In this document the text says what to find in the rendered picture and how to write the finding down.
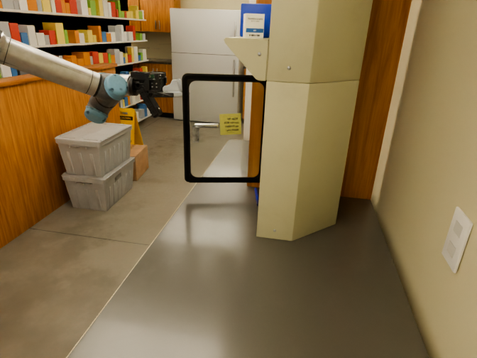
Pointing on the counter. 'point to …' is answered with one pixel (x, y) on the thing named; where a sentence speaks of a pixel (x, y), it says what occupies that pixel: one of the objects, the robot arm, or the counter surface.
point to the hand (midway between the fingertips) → (186, 95)
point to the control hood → (251, 54)
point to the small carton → (253, 25)
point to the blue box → (258, 13)
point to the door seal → (187, 124)
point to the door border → (189, 127)
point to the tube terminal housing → (309, 112)
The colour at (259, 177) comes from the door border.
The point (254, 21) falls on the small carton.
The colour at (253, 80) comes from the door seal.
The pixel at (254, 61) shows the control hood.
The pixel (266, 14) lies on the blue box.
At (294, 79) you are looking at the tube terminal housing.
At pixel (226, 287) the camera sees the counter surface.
